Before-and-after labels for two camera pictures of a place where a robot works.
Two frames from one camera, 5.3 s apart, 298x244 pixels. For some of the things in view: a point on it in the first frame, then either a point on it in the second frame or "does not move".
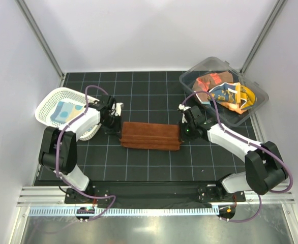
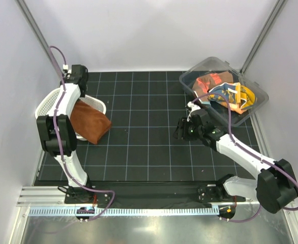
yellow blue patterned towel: (234, 96) does not move
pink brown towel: (205, 83) does not move
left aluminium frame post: (42, 41) does not move
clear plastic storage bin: (237, 96) does not move
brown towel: (150, 136) -> (88, 123)
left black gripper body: (112, 122) -> (84, 92)
